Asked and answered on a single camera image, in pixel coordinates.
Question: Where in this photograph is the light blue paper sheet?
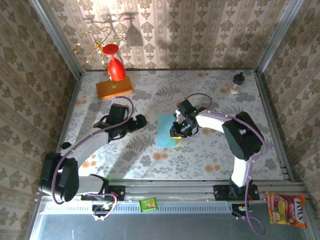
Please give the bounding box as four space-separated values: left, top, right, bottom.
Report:
156 113 179 148

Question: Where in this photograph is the wooden rack base block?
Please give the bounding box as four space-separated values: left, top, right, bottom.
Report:
95 75 134 101

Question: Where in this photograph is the red wine glass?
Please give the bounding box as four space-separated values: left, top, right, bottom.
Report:
102 43 127 82

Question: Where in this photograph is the green candy packet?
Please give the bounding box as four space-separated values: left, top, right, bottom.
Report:
138 197 159 213

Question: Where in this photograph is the grey metal shelf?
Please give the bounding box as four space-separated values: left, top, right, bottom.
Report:
24 196 312 240

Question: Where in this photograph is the orange Fox's candy bag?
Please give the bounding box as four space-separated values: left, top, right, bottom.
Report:
265 191 307 230

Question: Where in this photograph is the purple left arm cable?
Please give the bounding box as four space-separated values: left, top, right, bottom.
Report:
51 95 135 222

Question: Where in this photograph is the aluminium table side rail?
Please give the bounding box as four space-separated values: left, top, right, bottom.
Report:
253 71 296 183
46 73 83 183

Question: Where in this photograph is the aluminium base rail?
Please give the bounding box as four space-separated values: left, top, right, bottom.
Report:
37 181 306 201

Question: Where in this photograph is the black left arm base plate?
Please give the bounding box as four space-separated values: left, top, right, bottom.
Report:
80 184 126 202

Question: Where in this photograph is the grey slotted cable duct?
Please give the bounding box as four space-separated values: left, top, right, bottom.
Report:
41 201 236 215

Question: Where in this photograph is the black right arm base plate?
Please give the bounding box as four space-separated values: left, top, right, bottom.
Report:
213 183 260 202

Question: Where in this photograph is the gold wire glass rack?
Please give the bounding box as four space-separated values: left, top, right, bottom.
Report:
71 26 123 83

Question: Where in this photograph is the aluminium frame post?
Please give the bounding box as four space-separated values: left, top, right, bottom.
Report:
28 0 83 78
254 0 307 76

